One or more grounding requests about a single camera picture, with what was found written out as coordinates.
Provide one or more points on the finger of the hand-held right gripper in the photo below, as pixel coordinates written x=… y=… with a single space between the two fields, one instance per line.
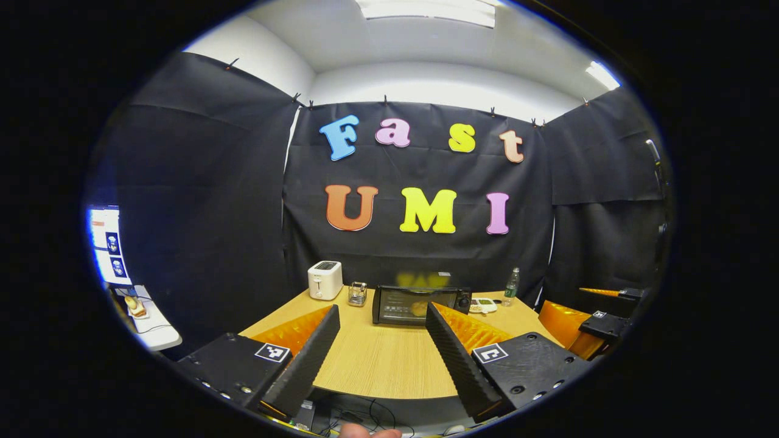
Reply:
x=602 y=325
x=630 y=294

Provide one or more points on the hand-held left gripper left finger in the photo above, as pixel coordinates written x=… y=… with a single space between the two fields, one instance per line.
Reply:
x=307 y=359

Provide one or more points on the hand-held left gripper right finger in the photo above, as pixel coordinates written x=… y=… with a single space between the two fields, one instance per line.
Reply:
x=459 y=365

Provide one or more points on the round bread bun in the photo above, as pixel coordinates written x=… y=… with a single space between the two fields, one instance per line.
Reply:
x=419 y=309

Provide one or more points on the black electric oven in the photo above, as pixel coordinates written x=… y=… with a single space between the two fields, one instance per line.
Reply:
x=395 y=306

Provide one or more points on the white divided snack tray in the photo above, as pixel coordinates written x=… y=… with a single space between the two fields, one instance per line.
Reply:
x=484 y=305

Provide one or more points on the white toaster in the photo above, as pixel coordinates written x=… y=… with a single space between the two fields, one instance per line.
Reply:
x=325 y=281

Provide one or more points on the small glass jar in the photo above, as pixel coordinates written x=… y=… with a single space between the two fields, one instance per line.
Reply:
x=357 y=295

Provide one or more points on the clear plastic water bottle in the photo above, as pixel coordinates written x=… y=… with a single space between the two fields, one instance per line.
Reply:
x=511 y=289

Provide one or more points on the white side table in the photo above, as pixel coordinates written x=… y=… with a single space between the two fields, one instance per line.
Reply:
x=155 y=328

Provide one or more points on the small yellow figure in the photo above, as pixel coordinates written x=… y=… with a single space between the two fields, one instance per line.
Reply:
x=135 y=307

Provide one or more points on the small ceiling light panel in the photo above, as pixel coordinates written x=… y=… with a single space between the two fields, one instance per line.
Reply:
x=602 y=75

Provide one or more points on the computer monitor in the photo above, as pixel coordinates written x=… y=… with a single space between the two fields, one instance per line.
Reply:
x=109 y=246

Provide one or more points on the large ceiling light panel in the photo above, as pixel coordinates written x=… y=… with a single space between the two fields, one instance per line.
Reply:
x=426 y=11

